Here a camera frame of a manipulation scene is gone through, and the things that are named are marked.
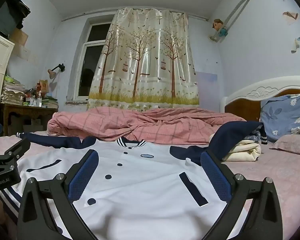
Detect white and navy jacket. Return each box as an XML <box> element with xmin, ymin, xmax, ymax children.
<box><xmin>0</xmin><ymin>121</ymin><xmax>268</xmax><ymax>240</ymax></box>

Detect cream garment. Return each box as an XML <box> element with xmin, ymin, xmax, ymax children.
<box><xmin>210</xmin><ymin>134</ymin><xmax>262</xmax><ymax>162</ymax></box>

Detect white carved headboard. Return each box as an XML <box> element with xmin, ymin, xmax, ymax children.
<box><xmin>224</xmin><ymin>76</ymin><xmax>300</xmax><ymax>122</ymax></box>

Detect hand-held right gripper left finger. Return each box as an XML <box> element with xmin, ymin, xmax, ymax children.
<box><xmin>17</xmin><ymin>149</ymin><xmax>100</xmax><ymax>240</ymax></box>

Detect stack of green books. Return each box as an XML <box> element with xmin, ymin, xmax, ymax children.
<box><xmin>41</xmin><ymin>97</ymin><xmax>59</xmax><ymax>109</ymax></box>

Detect plush toy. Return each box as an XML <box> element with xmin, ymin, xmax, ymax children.
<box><xmin>212</xmin><ymin>19</ymin><xmax>228</xmax><ymax>38</ymax></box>

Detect tree print curtain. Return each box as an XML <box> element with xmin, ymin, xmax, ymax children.
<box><xmin>87</xmin><ymin>7</ymin><xmax>200</xmax><ymax>110</ymax></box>

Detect pink plaid quilt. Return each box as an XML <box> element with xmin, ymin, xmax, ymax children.
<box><xmin>47</xmin><ymin>106</ymin><xmax>247</xmax><ymax>144</ymax></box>

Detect white framed window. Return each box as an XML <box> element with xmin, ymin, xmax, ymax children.
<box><xmin>72</xmin><ymin>17</ymin><xmax>115</xmax><ymax>103</ymax></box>

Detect cardboard box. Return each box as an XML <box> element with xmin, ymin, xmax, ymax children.
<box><xmin>10</xmin><ymin>27</ymin><xmax>29</xmax><ymax>47</ymax></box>

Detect dark bag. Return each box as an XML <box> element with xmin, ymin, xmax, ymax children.
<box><xmin>0</xmin><ymin>0</ymin><xmax>31</xmax><ymax>39</ymax></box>

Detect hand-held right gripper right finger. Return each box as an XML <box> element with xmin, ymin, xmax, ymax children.
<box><xmin>200</xmin><ymin>150</ymin><xmax>283</xmax><ymax>240</ymax></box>

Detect curtain rod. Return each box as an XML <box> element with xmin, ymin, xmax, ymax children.
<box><xmin>61</xmin><ymin>10</ymin><xmax>209</xmax><ymax>22</ymax></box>

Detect blue floral pillow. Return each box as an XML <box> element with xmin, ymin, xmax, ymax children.
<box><xmin>260</xmin><ymin>94</ymin><xmax>300</xmax><ymax>143</ymax></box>

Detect wall mounted desk lamp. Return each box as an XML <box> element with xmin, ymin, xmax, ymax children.
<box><xmin>47</xmin><ymin>63</ymin><xmax>65</xmax><ymax>80</ymax></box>

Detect grey wall pipes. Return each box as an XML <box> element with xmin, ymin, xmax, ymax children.
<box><xmin>210</xmin><ymin>0</ymin><xmax>267</xmax><ymax>42</ymax></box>

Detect orange paper box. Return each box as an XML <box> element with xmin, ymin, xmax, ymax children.
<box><xmin>36</xmin><ymin>79</ymin><xmax>49</xmax><ymax>95</ymax></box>

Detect stack of papers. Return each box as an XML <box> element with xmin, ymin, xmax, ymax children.
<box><xmin>1</xmin><ymin>75</ymin><xmax>27</xmax><ymax>105</ymax></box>

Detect blue patterned garment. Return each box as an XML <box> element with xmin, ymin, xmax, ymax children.
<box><xmin>242</xmin><ymin>130</ymin><xmax>262</xmax><ymax>143</ymax></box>

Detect pink pillow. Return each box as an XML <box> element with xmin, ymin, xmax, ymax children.
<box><xmin>269</xmin><ymin>134</ymin><xmax>300</xmax><ymax>158</ymax></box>

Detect torn wall picture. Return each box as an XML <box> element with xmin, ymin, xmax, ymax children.
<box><xmin>282</xmin><ymin>11</ymin><xmax>299</xmax><ymax>25</ymax></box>

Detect wooden desk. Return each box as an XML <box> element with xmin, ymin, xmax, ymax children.
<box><xmin>0</xmin><ymin>102</ymin><xmax>59</xmax><ymax>137</ymax></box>

